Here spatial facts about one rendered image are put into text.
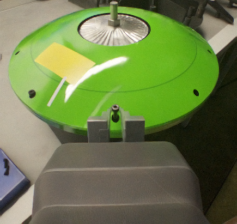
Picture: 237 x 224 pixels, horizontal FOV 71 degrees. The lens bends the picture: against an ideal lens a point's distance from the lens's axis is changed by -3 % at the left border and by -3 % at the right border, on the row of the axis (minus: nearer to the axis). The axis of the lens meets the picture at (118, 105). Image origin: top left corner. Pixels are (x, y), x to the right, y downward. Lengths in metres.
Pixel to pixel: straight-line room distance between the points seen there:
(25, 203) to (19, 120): 0.17
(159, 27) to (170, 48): 0.05
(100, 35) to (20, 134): 0.25
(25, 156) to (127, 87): 0.24
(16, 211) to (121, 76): 0.25
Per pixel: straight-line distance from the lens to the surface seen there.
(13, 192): 0.32
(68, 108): 0.18
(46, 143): 0.35
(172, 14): 0.61
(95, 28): 0.27
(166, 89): 0.19
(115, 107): 0.16
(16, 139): 0.38
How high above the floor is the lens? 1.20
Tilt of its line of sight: 50 degrees down
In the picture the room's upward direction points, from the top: 1 degrees clockwise
